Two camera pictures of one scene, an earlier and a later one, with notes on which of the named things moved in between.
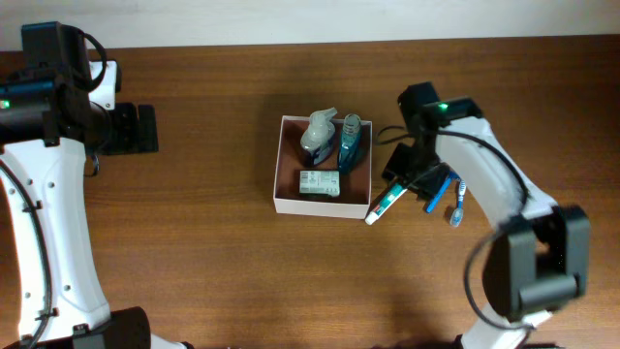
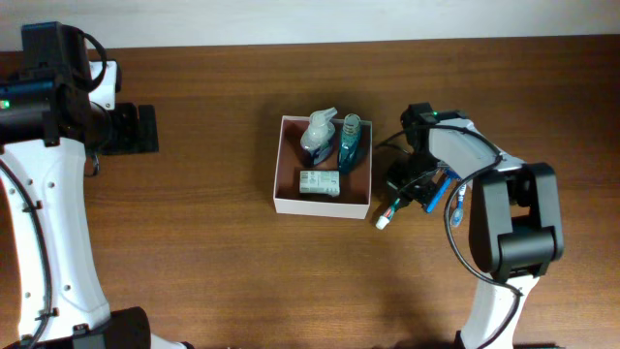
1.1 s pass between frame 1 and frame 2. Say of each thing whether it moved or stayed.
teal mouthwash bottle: stayed
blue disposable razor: stayed
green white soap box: stayed
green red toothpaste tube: moved
